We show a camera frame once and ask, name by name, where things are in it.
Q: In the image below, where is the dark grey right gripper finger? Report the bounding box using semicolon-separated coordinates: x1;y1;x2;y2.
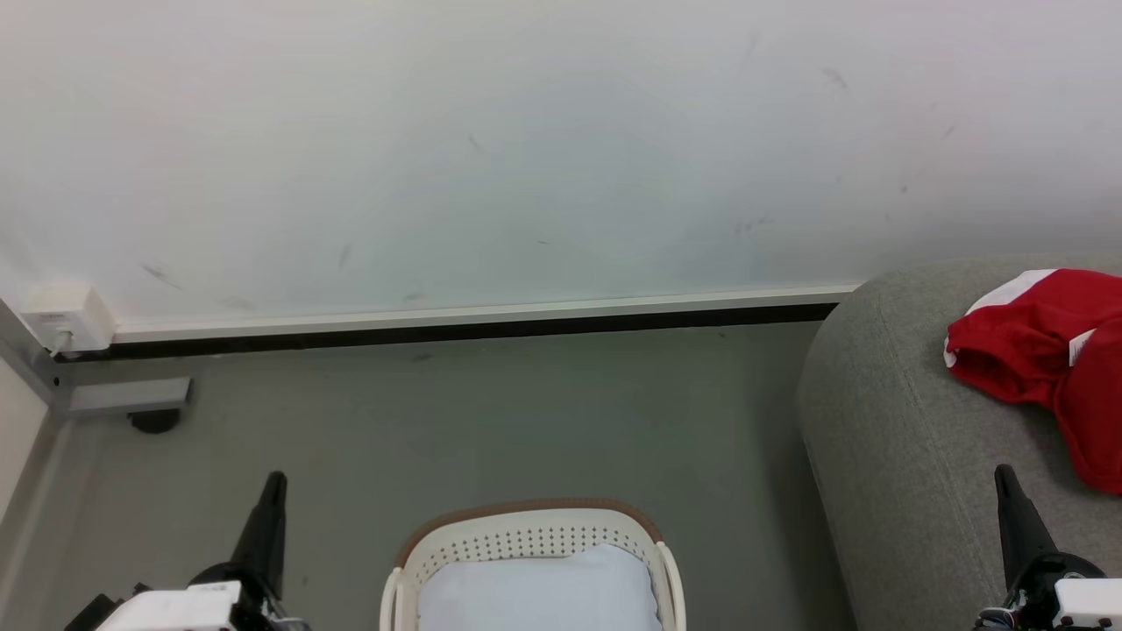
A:
994;464;1059;590

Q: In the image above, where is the black caster foot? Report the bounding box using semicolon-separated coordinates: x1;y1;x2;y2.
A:
129;408;181;436

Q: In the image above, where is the pale blue cloth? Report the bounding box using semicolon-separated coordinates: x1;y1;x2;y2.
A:
418;543;661;631

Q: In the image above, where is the white wall socket box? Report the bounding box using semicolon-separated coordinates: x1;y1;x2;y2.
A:
19;281;117;357

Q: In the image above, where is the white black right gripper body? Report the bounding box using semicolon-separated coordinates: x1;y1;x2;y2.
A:
975;550;1122;631

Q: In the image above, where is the grey fabric sofa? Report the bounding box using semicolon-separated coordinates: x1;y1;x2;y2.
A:
795;253;1122;631

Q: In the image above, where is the white perforated laundry basket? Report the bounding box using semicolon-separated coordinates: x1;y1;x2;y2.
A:
379;499;687;631

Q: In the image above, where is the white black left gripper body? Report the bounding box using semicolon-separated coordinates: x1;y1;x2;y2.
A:
95;561;309;631

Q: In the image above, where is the white wall baseboard strip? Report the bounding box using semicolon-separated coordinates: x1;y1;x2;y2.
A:
112;283;862;344

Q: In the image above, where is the grey metal frame beam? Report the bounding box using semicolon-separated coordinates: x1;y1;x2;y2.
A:
0;298;193;527

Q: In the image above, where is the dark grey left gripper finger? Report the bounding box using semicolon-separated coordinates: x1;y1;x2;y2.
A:
231;471;288;600

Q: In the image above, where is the red white sports garment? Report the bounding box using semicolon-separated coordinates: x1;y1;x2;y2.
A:
943;268;1122;497

